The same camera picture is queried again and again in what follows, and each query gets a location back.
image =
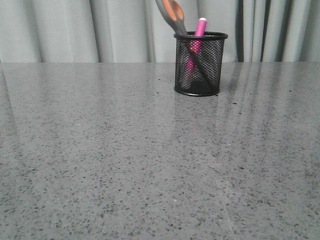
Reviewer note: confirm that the pink highlighter pen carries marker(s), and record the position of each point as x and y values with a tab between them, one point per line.
195	47

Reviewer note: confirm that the grey orange scissors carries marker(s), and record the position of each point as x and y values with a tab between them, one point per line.
173	14

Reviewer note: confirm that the grey curtain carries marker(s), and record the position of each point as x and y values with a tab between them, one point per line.
133	31

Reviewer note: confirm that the black mesh pen cup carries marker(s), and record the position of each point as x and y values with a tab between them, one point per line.
208	63

